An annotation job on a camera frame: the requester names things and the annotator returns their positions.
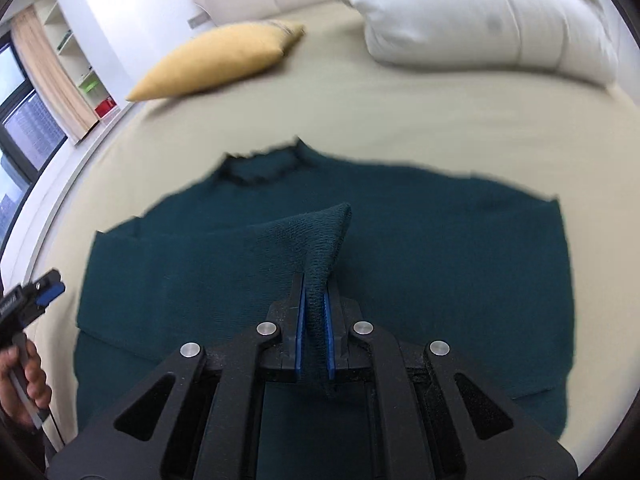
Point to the person's left hand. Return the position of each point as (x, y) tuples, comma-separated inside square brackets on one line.
[(36, 385)]

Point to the beige curtain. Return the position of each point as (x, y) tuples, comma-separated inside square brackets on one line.
[(50, 75)]

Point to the white wall shelf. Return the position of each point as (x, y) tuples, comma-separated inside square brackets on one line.
[(55, 15)]

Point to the red box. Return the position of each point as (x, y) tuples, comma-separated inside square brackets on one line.
[(105, 107)]

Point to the dark green knit sweater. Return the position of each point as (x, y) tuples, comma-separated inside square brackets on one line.
[(425, 260)]

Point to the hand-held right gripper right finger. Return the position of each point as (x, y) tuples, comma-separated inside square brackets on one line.
[(328, 332)]

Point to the yellow pillow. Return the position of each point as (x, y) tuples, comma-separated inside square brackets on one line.
[(215, 57)]

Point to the dark framed window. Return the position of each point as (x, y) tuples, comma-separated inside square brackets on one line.
[(30, 125)]

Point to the wall socket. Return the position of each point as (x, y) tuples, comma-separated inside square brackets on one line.
[(196, 21)]

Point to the bed with beige sheet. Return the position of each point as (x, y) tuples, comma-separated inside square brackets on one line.
[(400, 120)]

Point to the white folded duvet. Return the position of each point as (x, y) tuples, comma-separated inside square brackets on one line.
[(450, 15)]

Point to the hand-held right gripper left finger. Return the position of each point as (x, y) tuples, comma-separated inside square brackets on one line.
[(300, 332)]

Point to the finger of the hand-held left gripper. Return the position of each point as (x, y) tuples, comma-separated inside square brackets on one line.
[(47, 279), (52, 293)]

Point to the green container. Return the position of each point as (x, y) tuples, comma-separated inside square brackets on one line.
[(89, 85)]

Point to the white window sill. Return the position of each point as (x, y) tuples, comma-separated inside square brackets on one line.
[(90, 152)]

